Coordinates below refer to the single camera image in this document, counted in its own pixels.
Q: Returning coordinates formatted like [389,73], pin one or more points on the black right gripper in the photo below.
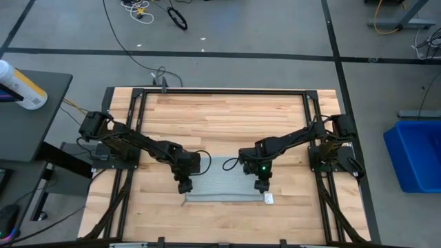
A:
[256,162]

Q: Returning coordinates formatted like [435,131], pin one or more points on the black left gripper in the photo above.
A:
[189,163]

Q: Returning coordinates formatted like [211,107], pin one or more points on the white handwritten towel tag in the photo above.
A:
[268,198]

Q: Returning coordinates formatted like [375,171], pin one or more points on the grey waffle microfiber towel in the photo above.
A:
[224,182]

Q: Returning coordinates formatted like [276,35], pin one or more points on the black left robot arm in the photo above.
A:
[138,143]

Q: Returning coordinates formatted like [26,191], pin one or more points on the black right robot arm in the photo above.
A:
[296,136]

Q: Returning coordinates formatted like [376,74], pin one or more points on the silver aluminium bar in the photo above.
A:
[127,245]

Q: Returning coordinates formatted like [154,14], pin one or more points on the black desk beam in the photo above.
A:
[65,160]

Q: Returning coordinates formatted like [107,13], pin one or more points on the blue plastic bin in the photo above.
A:
[413,155]

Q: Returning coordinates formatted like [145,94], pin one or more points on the black side table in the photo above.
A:
[34,131]

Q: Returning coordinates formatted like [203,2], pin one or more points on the black desk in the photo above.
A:
[24,186]

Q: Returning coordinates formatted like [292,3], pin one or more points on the grey floor foot bar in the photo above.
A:
[420,114]

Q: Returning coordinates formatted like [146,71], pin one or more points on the yellow plug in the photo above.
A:
[140,13]

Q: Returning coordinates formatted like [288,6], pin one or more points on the black computer mouse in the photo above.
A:
[7,218]

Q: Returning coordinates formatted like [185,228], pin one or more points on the white bottle with yellow label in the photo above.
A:
[24,91]

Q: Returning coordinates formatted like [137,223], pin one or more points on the black tablet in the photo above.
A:
[8,93]

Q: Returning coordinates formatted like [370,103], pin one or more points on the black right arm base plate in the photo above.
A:
[339,158]

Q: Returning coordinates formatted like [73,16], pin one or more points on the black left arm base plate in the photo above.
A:
[103,160]

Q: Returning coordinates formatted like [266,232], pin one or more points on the black aluminium table frame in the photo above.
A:
[224,92]

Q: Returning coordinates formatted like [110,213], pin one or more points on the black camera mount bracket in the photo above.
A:
[163,84]

